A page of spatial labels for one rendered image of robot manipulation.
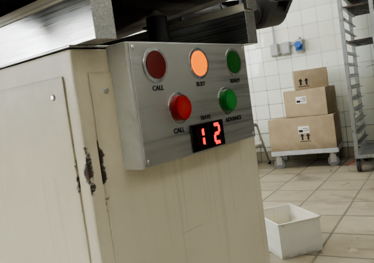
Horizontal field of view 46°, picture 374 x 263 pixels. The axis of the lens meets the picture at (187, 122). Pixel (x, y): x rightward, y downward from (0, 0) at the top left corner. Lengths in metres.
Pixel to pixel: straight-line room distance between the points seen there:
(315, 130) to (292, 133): 0.21
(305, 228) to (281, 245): 0.14
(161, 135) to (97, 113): 0.08
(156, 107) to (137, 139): 0.05
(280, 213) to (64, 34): 1.99
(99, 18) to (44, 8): 0.08
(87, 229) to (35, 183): 0.10
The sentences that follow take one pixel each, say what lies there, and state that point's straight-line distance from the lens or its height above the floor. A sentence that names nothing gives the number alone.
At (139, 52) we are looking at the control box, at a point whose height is 0.83.
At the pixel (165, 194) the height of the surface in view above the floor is 0.66.
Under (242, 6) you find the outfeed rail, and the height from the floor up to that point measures 0.89.
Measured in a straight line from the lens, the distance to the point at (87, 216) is 0.48.
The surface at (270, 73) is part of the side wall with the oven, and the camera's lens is 4.66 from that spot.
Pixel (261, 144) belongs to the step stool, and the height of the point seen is 0.22.
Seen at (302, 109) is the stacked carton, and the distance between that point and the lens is 4.17.
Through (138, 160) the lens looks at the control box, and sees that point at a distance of 0.47.
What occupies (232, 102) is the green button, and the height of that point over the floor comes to 0.76.
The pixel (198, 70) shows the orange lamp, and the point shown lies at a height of 0.80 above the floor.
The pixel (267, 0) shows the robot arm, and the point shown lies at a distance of 0.81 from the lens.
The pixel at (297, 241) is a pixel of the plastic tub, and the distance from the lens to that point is 2.10.
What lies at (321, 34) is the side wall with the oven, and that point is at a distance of 4.53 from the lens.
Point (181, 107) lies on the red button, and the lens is 0.51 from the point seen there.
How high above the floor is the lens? 0.77
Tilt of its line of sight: 3 degrees down
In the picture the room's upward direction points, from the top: 8 degrees counter-clockwise
